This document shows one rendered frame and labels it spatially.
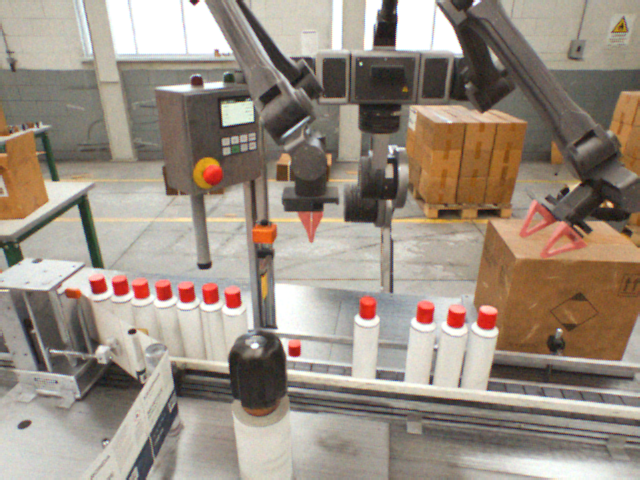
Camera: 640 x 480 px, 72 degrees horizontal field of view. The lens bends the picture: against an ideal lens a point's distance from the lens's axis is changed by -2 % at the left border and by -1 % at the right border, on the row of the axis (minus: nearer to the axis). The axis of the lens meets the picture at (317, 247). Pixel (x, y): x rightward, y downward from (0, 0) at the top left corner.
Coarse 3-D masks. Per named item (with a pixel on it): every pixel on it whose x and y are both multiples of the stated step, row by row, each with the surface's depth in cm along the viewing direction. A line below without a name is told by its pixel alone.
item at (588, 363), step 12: (288, 336) 98; (300, 336) 98; (312, 336) 97; (324, 336) 97; (336, 336) 97; (396, 348) 95; (516, 360) 92; (528, 360) 91; (540, 360) 91; (552, 360) 90; (564, 360) 90; (576, 360) 90; (588, 360) 90; (600, 360) 90
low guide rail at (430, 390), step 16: (192, 368) 97; (208, 368) 96; (224, 368) 96; (336, 384) 93; (352, 384) 92; (368, 384) 91; (384, 384) 90; (400, 384) 90; (416, 384) 90; (480, 400) 88; (496, 400) 88; (512, 400) 87; (528, 400) 87; (544, 400) 86; (560, 400) 86; (624, 416) 85
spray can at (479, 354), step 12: (480, 312) 84; (492, 312) 84; (480, 324) 85; (492, 324) 84; (480, 336) 85; (492, 336) 84; (468, 348) 88; (480, 348) 86; (492, 348) 86; (468, 360) 89; (480, 360) 87; (468, 372) 89; (480, 372) 88; (468, 384) 90; (480, 384) 89
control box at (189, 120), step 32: (160, 96) 80; (192, 96) 76; (224, 96) 81; (160, 128) 84; (192, 128) 78; (256, 128) 88; (192, 160) 80; (224, 160) 85; (256, 160) 91; (192, 192) 83
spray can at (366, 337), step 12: (360, 300) 88; (372, 300) 88; (360, 312) 88; (372, 312) 87; (360, 324) 88; (372, 324) 88; (360, 336) 89; (372, 336) 88; (360, 348) 90; (372, 348) 90; (360, 360) 91; (372, 360) 91; (360, 372) 92; (372, 372) 93
